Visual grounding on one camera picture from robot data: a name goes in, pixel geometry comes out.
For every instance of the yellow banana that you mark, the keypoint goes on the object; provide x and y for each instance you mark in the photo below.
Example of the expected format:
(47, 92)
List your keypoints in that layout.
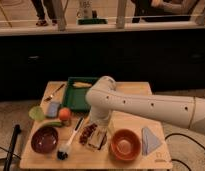
(81, 85)

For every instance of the black pole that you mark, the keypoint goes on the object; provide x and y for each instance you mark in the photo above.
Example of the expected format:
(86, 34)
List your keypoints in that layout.
(10, 153)

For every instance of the white sign stand green base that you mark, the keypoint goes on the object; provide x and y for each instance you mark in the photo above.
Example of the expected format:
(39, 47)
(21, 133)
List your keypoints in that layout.
(86, 15)

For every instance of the clear plastic container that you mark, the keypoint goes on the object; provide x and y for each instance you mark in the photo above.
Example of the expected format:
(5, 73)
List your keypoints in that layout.
(96, 138)

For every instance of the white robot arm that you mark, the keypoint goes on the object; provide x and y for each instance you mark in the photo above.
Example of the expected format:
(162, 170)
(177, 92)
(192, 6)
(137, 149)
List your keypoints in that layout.
(182, 111)

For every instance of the grey folded cloth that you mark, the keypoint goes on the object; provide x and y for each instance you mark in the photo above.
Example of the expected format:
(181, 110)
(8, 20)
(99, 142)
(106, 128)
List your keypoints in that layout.
(150, 142)

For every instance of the blue-grey eraser block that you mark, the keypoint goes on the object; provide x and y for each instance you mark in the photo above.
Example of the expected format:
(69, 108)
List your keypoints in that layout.
(53, 109)

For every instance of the standing person legs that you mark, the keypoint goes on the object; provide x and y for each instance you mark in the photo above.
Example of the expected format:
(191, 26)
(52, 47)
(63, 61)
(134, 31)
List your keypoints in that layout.
(43, 7)

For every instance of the dark red bowl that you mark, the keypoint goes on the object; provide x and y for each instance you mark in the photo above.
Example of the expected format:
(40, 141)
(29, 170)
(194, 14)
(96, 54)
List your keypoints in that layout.
(44, 140)

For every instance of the orange bowl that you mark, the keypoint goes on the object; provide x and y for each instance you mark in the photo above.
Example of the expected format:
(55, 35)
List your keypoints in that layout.
(125, 145)

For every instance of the green cucumber toy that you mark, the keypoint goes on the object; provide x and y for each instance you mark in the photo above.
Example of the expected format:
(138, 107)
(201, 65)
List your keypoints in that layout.
(53, 124)

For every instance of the seated person in dark clothes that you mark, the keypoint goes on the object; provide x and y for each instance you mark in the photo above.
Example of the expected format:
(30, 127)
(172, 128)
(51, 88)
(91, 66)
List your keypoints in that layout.
(163, 10)

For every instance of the orange fruit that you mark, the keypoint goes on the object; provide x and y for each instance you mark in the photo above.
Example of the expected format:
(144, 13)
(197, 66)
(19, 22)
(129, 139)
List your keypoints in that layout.
(64, 114)

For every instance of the green plastic tray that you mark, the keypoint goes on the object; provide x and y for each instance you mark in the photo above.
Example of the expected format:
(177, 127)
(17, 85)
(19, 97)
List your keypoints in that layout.
(74, 98)

